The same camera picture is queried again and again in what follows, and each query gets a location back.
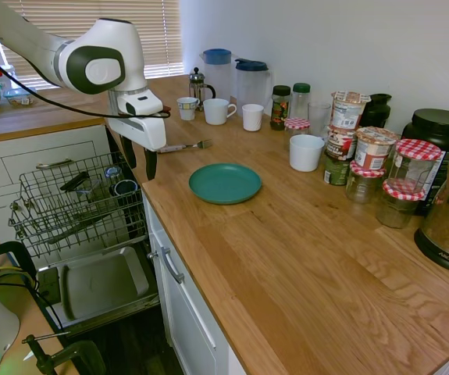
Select white mug with handle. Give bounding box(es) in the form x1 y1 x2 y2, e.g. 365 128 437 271
202 98 238 127

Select green tin can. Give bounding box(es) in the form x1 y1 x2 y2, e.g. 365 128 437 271
322 152 352 187

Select window blinds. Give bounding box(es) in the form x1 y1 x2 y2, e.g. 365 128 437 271
0 0 185 91

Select black jug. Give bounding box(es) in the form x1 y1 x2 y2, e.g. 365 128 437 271
360 93 394 130

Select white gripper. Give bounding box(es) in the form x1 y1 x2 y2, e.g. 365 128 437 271
109 116 168 182

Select dark spice jar black lid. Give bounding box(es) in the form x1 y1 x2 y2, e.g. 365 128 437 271
269 84 292 131

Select yellow cable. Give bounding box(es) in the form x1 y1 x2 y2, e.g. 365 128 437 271
0 266 40 291

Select plain white cup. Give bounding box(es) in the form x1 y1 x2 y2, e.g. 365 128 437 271
241 103 265 133

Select oatmeal cup with red label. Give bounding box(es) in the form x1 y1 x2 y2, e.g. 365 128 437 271
326 125 358 163

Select pitcher with light blue lid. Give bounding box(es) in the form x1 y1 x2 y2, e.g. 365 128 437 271
201 48 233 101

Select glass French press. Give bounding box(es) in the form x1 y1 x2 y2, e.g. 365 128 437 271
188 66 217 113

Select small jar red gingham lid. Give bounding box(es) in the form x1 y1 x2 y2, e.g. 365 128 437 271
283 117 312 152

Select wide white cup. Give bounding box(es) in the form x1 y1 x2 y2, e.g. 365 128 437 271
288 134 326 173

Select oatmeal cup with white label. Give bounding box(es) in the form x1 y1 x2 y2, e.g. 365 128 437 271
330 91 372 131

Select open built-in dishwasher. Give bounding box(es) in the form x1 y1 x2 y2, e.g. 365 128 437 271
35 124 162 338

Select clear jar green lid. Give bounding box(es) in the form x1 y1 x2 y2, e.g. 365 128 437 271
290 82 312 120

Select wire dishwasher rack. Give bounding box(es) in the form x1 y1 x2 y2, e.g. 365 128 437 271
8 152 148 259

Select black C-clamp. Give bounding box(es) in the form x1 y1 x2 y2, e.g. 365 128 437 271
0 227 38 283
21 331 107 375

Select black flat square lid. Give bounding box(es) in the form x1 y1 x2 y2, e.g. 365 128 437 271
59 171 91 193

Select oatmeal cup with foil lid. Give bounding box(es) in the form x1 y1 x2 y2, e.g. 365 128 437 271
354 126 401 171

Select metal drawer handle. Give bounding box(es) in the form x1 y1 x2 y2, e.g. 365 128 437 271
35 157 75 170
160 246 186 285

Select black protein powder tub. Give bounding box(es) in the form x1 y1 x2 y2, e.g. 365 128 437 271
401 108 449 216

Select green plate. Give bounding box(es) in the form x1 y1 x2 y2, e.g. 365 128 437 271
188 162 263 205

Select clear drinking glass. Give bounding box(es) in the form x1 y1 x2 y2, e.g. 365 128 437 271
307 102 333 138

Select glass jar red gingham lid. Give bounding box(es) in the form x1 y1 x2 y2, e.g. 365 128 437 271
375 179 430 230
387 138 442 195
344 160 387 205

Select silver fork with pale handle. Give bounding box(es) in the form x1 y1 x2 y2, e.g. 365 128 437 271
158 138 214 155

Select pitcher with dark blue lid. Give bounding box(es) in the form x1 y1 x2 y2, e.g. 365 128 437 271
233 58 274 115

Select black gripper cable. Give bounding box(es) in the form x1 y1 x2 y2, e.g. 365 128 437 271
0 40 172 119

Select dark blue mug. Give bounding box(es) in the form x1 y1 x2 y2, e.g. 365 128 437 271
110 179 139 197

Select small patterned white cup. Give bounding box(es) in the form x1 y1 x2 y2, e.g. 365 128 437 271
176 96 201 122

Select stainless steel electric kettle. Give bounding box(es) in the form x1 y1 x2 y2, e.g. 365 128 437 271
413 155 449 278

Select small food container blue lid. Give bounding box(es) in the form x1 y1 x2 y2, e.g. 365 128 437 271
2 88 38 108

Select clear glass jar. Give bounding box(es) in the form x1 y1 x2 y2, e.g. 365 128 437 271
104 165 124 184

